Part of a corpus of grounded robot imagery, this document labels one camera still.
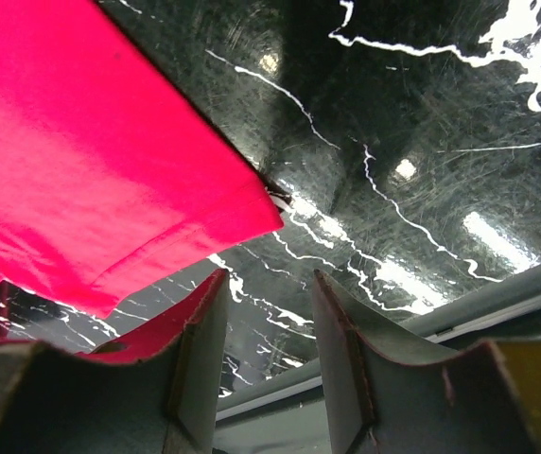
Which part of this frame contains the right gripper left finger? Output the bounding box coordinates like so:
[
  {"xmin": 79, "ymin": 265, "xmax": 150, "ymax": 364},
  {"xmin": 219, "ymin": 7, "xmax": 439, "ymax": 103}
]
[{"xmin": 0, "ymin": 270, "xmax": 229, "ymax": 453}]

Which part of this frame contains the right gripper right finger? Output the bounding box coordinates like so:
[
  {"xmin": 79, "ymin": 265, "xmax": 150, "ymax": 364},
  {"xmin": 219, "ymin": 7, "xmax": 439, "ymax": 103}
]
[{"xmin": 312, "ymin": 271, "xmax": 541, "ymax": 453}]

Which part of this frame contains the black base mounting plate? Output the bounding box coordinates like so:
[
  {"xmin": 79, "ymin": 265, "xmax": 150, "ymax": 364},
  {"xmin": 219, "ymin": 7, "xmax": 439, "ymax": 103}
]
[{"xmin": 214, "ymin": 265, "xmax": 541, "ymax": 453}]

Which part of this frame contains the red polo shirt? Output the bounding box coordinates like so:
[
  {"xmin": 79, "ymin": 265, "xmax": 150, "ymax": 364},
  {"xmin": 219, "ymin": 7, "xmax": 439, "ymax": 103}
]
[{"xmin": 0, "ymin": 1, "xmax": 283, "ymax": 318}]

